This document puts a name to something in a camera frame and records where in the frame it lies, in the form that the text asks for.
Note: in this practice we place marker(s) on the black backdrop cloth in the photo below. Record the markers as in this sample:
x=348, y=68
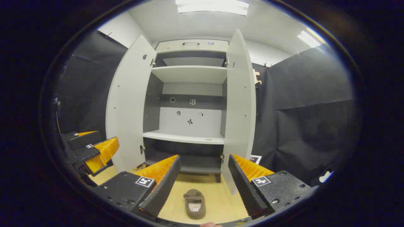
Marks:
x=309, y=126

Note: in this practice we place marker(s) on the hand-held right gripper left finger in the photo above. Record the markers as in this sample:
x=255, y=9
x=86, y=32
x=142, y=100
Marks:
x=164, y=186

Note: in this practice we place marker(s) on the white cabinet door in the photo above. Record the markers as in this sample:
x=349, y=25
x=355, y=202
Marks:
x=241, y=110
x=129, y=110

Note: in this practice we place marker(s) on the large ceiling light panel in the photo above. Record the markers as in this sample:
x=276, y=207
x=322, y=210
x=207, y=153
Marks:
x=211, y=7

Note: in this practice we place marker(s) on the white shoe cabinet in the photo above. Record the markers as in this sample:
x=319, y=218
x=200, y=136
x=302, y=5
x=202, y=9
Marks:
x=189, y=74

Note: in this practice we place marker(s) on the small ceiling light panel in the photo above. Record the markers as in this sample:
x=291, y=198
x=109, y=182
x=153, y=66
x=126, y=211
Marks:
x=308, y=38

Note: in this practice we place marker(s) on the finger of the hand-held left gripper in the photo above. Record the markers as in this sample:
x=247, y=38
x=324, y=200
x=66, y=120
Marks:
x=85, y=140
x=85, y=153

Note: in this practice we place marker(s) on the brown fuzzy shoe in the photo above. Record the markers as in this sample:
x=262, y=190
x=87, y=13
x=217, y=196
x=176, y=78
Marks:
x=194, y=206

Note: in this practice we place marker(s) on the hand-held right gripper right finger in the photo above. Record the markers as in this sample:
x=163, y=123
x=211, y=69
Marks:
x=244, y=186

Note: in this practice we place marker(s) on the white cabinet drawer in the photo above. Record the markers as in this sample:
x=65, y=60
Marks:
x=170, y=47

